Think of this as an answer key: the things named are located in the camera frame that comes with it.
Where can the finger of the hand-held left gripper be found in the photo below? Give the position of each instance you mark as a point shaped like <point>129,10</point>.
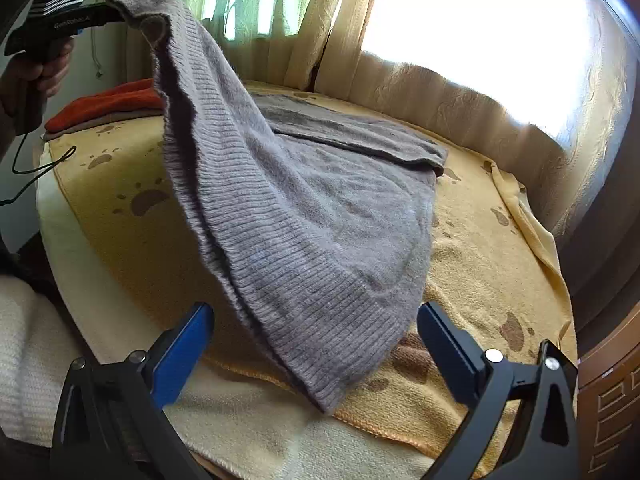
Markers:
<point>112,14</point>

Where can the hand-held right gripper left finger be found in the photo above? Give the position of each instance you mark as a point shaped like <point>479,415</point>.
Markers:
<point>180,360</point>

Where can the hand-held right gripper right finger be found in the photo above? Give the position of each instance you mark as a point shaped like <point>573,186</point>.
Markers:
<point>445,355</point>

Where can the grey knit sweater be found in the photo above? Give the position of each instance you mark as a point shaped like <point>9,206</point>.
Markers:
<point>300,220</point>

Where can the person's left hand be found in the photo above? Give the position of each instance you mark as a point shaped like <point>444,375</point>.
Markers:
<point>50,72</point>

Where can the red knit sweater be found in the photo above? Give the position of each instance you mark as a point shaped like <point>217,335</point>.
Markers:
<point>100,105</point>

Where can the yellow paw print blanket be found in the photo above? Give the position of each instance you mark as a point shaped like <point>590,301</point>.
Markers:
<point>475,270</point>

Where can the brown folded garment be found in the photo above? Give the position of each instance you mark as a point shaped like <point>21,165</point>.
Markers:
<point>105,121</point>

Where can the white knit cloth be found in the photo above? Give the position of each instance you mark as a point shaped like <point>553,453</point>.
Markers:
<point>30,360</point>

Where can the brown wooden door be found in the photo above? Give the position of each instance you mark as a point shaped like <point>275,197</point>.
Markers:
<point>615,410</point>

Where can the beige patterned curtain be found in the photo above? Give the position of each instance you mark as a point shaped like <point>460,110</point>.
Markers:
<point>345,35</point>

